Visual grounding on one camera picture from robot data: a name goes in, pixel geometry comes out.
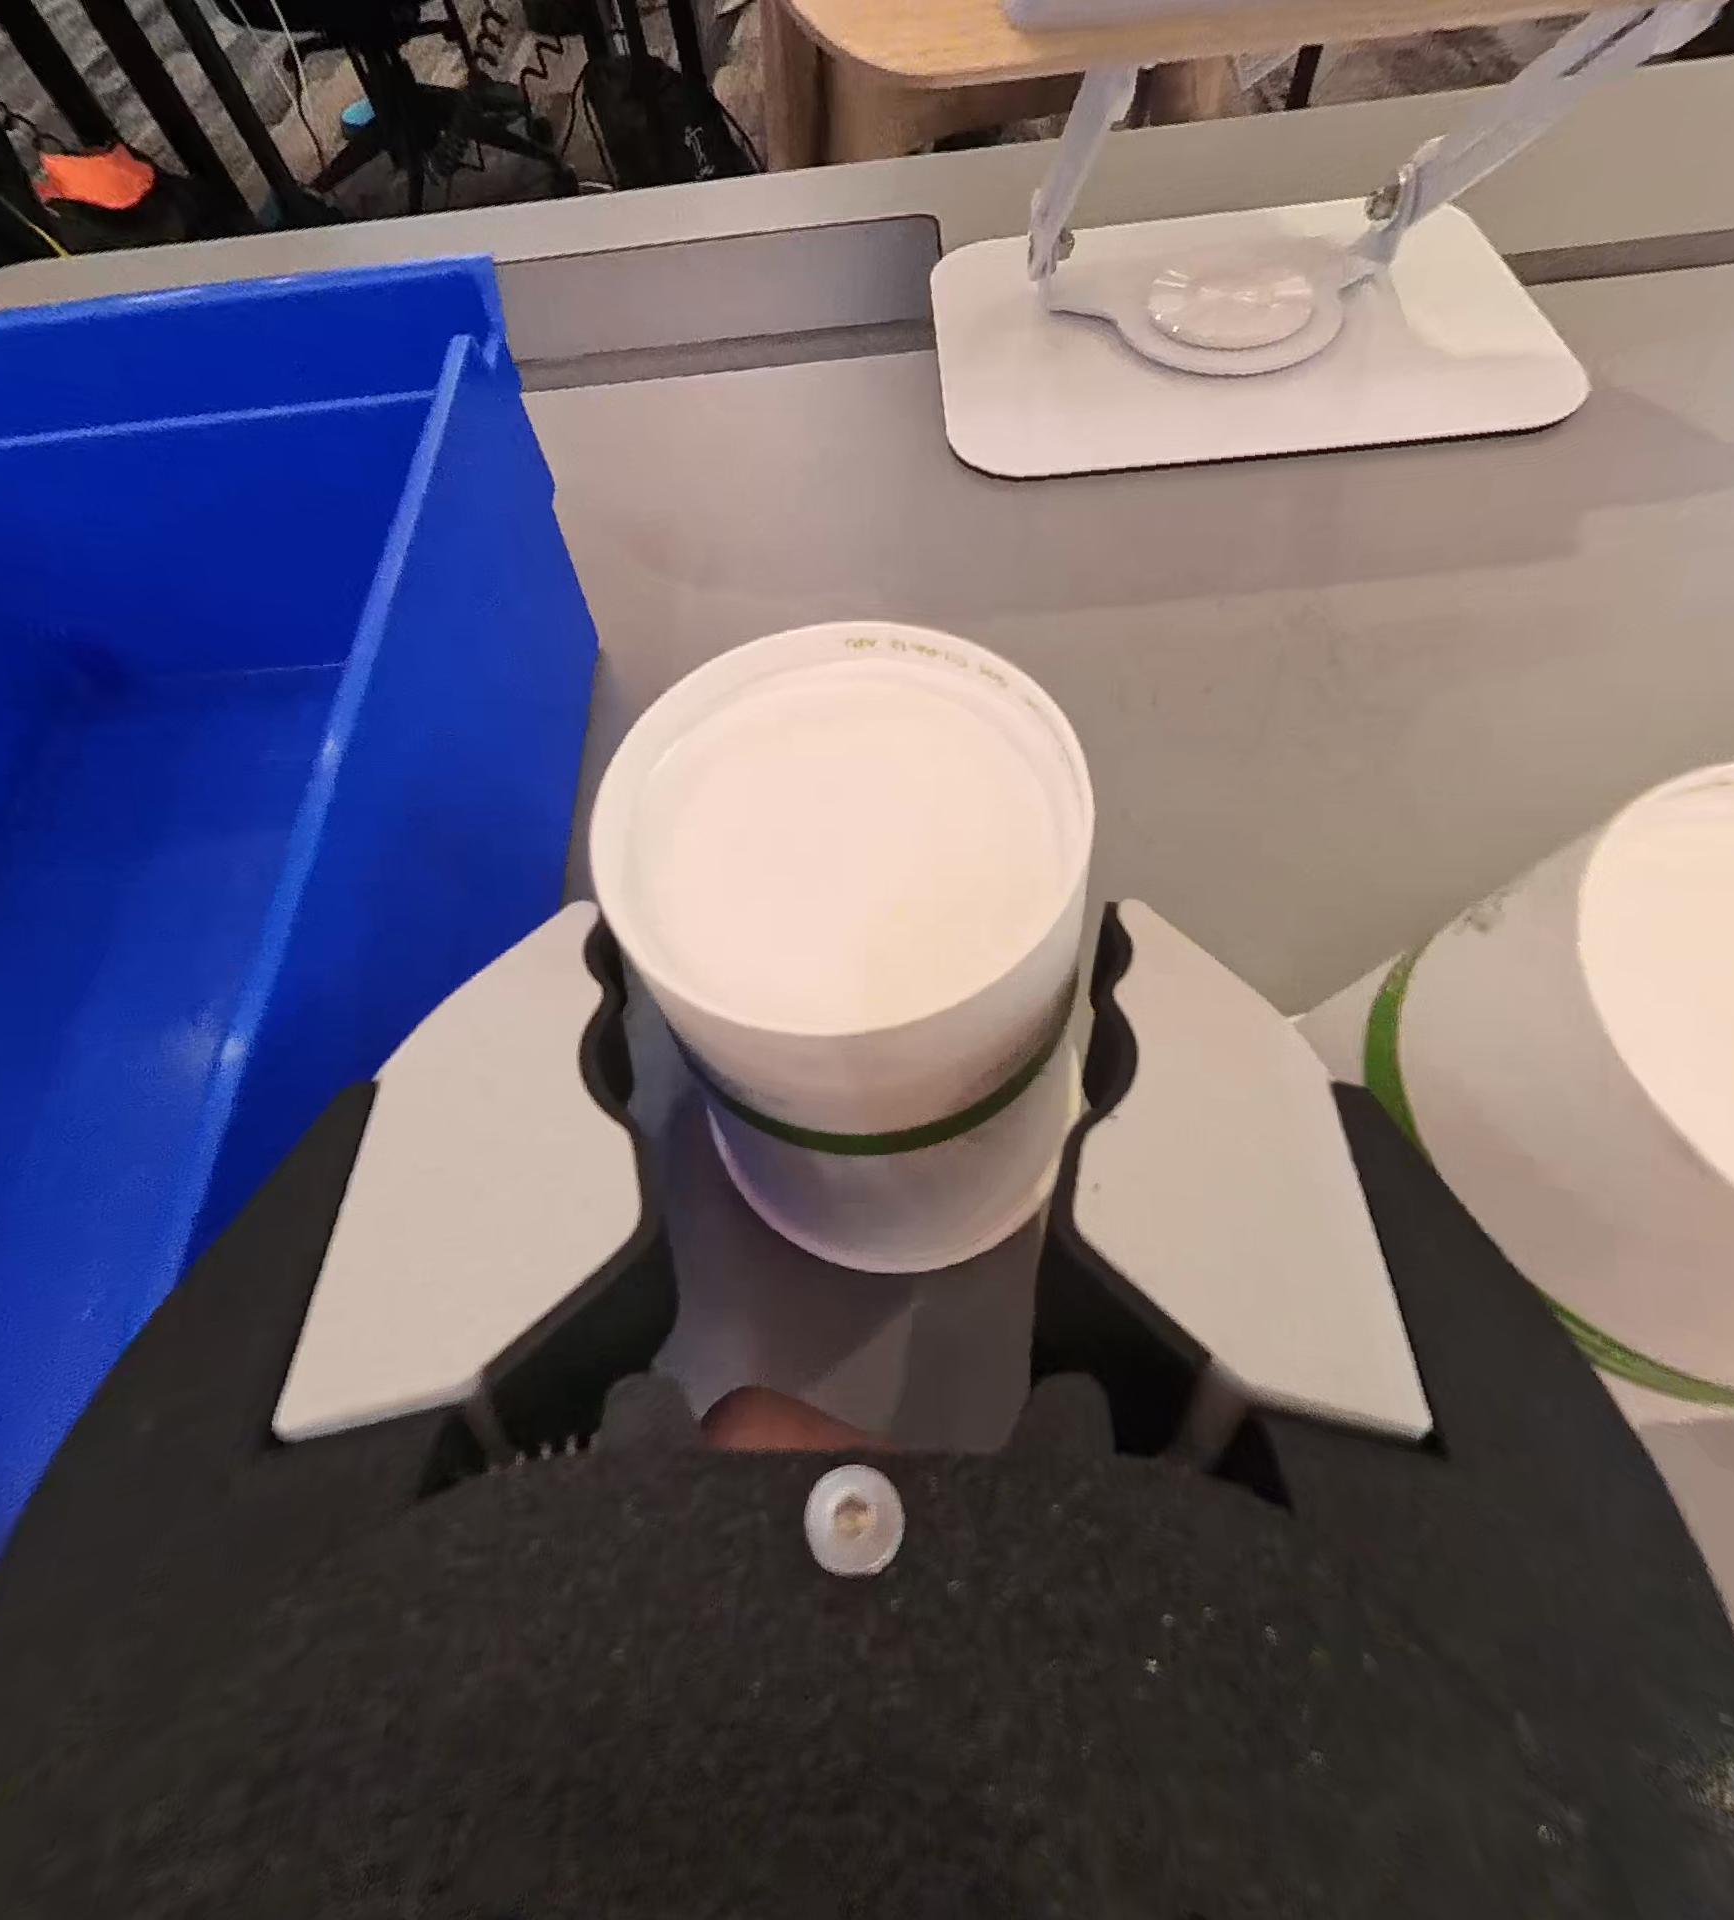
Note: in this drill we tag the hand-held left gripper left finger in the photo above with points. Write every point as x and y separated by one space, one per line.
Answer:
462 1201

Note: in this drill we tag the orange plastic object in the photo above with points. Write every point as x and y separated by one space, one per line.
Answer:
95 177

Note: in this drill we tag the white paper cup green band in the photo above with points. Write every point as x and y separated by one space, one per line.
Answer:
1527 1124
836 871

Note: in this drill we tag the white document stand wooden board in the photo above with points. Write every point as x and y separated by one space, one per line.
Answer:
1256 390

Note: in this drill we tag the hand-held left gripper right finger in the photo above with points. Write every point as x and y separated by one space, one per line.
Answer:
1256 1201

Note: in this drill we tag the blue plastic bin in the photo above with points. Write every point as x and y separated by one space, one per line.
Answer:
206 900

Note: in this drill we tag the black tripod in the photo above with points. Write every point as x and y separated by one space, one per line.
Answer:
417 121

